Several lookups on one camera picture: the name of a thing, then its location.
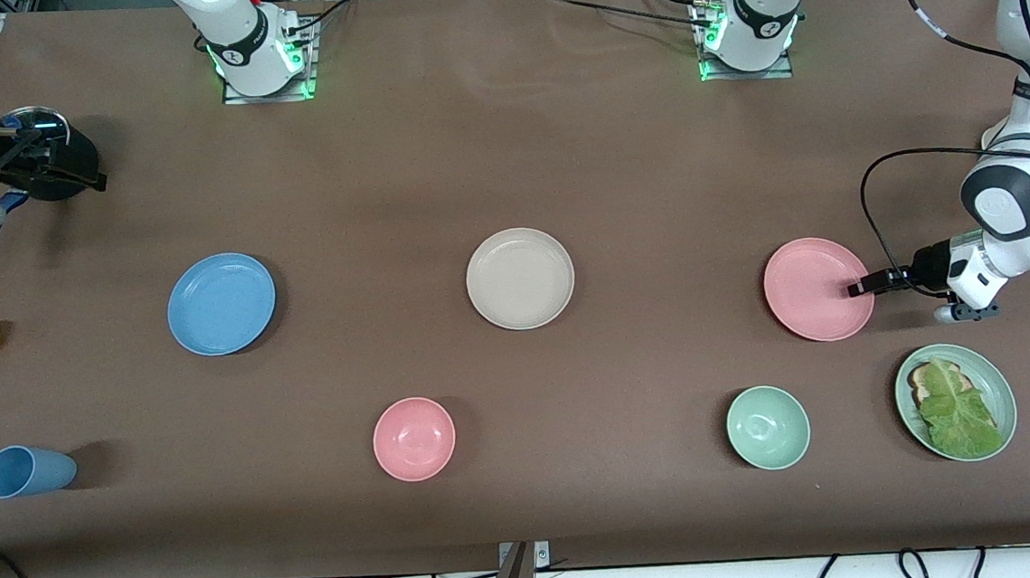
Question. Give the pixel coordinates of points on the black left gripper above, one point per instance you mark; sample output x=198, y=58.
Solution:
x=929, y=265

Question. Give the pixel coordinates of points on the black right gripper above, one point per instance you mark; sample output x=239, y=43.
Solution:
x=62, y=163

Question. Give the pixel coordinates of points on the pink shallow bowl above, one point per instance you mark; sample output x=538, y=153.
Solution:
x=810, y=289

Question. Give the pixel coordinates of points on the blue shallow bowl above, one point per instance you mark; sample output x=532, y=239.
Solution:
x=221, y=305

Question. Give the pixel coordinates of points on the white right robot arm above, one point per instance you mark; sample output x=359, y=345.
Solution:
x=234, y=27

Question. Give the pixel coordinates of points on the glass lid blue knob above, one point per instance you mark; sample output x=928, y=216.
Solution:
x=41, y=121

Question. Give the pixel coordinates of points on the toasted bread slice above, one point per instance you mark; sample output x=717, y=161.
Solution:
x=918, y=379

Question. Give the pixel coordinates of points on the green lettuce leaf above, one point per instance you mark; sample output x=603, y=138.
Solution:
x=959, y=412

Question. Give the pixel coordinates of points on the green plate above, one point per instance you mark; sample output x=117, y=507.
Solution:
x=1003, y=395

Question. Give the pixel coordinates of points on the small deep green bowl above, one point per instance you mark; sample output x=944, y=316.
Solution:
x=768, y=428

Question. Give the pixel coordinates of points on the blue plastic cup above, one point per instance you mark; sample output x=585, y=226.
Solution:
x=29, y=471

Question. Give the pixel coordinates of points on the brown table cover sheet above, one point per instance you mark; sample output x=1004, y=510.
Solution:
x=380, y=171

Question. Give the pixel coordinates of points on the beige shallow bowl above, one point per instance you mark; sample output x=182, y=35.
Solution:
x=520, y=280

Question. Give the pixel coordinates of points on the small deep pink bowl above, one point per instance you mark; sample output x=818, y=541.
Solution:
x=414, y=439

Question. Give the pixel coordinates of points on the grey metal bracket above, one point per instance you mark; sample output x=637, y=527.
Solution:
x=543, y=554

